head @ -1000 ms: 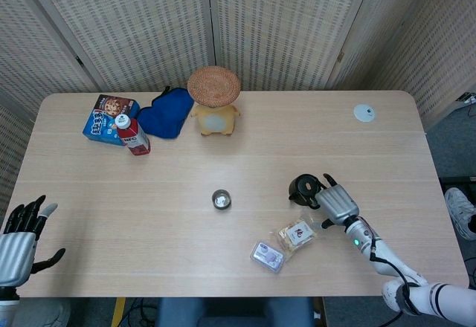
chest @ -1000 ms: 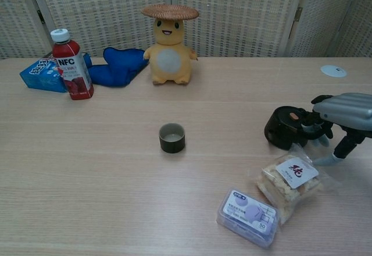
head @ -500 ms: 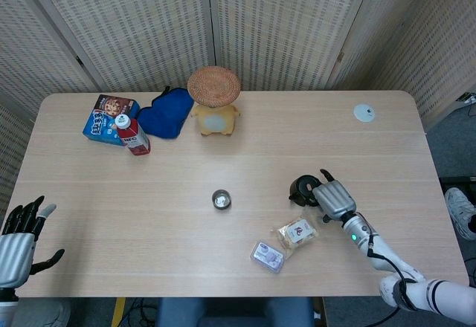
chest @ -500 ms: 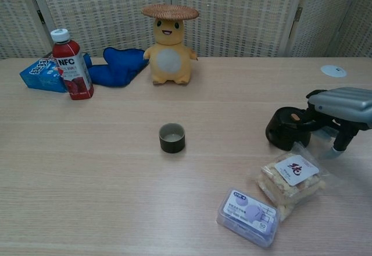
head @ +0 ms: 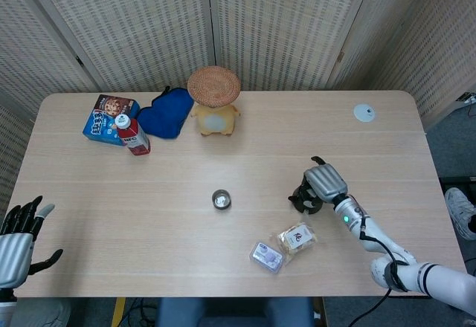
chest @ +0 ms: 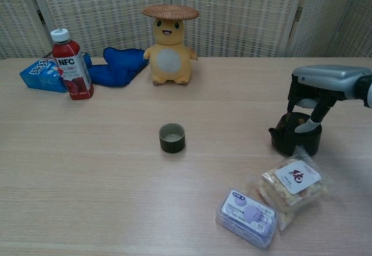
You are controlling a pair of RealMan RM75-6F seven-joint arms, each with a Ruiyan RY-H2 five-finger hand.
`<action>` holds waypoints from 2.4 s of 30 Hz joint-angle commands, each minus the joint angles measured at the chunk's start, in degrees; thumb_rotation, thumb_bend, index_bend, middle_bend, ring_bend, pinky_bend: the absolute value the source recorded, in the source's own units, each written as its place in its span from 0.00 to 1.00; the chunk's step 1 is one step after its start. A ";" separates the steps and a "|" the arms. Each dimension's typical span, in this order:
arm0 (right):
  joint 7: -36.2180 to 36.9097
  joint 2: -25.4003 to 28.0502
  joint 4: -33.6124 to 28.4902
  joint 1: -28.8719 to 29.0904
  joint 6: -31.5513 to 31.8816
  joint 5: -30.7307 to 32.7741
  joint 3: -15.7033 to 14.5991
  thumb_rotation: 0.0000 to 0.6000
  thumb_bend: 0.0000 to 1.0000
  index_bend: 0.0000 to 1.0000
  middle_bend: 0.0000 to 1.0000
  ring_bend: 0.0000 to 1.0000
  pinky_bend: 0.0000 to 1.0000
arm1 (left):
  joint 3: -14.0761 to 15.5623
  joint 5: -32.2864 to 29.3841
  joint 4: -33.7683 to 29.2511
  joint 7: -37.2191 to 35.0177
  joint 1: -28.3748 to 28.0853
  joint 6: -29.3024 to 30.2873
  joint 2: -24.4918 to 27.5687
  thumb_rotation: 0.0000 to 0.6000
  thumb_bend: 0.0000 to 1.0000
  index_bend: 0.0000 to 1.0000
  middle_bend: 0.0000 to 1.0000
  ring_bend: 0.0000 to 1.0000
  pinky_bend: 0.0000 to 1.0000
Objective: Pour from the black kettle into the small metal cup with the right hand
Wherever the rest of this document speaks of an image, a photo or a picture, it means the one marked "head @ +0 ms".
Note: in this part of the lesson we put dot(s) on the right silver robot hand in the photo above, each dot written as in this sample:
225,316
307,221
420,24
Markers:
327,182

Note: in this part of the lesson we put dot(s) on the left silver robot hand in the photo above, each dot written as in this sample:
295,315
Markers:
13,256

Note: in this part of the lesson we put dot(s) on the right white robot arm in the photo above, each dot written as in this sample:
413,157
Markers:
375,241

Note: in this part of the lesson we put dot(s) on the grey cloth cover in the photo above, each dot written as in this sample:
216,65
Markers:
41,312

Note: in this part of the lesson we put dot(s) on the clear snack bag white label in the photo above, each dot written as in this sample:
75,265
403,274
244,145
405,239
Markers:
297,238

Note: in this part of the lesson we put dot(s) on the clear floss box purple label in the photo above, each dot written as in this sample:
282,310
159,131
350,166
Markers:
266,256

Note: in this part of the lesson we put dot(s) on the small dark ceramic cup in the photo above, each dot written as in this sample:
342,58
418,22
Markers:
216,204

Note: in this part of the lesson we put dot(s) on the yellow bar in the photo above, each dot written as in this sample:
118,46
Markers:
118,312

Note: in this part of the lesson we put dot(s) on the yellow plush toy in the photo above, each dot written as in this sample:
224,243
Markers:
215,122

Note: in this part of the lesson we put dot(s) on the white sneaker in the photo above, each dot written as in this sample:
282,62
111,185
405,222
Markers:
459,208

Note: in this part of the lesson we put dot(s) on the round woven rattan coaster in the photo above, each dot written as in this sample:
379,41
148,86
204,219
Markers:
213,86

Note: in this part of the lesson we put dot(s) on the blue cookie box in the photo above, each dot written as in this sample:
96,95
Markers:
100,126

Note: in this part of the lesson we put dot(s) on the white power strip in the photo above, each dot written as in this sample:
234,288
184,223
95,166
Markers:
468,98

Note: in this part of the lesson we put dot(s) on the dark blue robot torso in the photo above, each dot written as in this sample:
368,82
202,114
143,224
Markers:
223,312

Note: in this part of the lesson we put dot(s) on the red NFC juice bottle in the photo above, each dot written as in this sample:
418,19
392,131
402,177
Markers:
135,141

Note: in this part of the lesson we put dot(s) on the blue cloth pouch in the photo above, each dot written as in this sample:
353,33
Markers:
163,115

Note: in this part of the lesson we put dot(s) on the woven folding screen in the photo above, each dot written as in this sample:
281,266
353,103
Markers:
130,26

